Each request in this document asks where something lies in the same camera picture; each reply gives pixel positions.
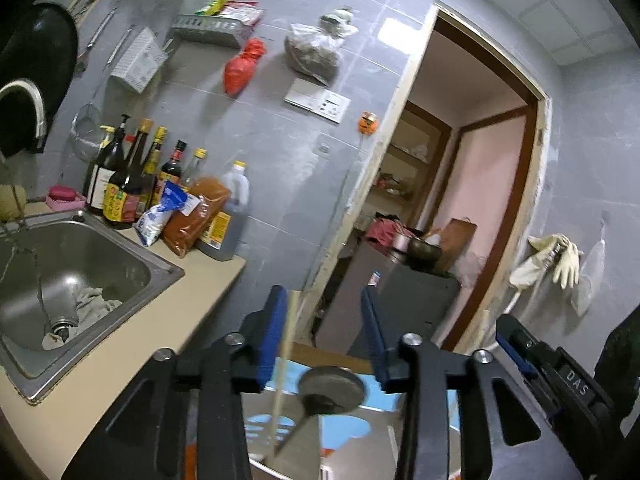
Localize wooden chopstick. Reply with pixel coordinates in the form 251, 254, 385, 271
262, 290, 300, 467

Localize steel spoon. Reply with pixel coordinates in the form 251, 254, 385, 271
276, 365, 367, 453

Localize grey cabinet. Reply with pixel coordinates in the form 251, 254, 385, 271
314, 242, 461, 359

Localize blue and orange cloth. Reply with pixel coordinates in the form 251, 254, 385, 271
243, 344, 404, 479

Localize large soy sauce jug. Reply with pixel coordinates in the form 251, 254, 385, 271
195, 160, 250, 261

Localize dark bowl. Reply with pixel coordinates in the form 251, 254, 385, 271
406, 238, 442, 273

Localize cream rubber gloves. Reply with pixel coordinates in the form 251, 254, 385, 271
509, 233, 582, 290

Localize clear hanging plastic bag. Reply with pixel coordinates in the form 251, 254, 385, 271
570, 218, 608, 318

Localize wooden cutting board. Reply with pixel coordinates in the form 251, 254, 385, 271
434, 218, 477, 274

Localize blue white salt bag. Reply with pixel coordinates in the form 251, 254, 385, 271
134, 181, 201, 247

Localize stainless steel sink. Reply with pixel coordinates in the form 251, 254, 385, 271
1, 210, 184, 405

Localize dark bottle white label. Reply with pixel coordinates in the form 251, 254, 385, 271
87, 114, 130, 214

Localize pink soap dish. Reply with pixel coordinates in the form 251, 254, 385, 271
44, 184, 86, 211

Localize mesh strainer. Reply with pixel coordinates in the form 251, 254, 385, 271
70, 102, 103, 162

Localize red plastic bag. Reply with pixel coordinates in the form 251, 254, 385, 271
222, 38, 267, 96

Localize clear bag dark contents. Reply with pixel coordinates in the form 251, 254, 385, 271
284, 6, 358, 86

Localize chrome faucet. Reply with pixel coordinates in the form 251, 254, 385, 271
1, 78, 48, 155

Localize black wok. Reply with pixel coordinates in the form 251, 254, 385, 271
1, 2, 78, 158

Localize wooden door frame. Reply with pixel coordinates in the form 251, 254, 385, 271
293, 0, 553, 352

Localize orange wall hook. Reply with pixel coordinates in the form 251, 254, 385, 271
358, 112, 378, 136

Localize white wall socket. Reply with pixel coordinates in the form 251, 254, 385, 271
284, 78, 350, 124

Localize white wall box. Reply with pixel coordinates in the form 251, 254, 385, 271
111, 27, 168, 94

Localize wire wall shelf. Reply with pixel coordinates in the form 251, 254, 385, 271
170, 14, 253, 49

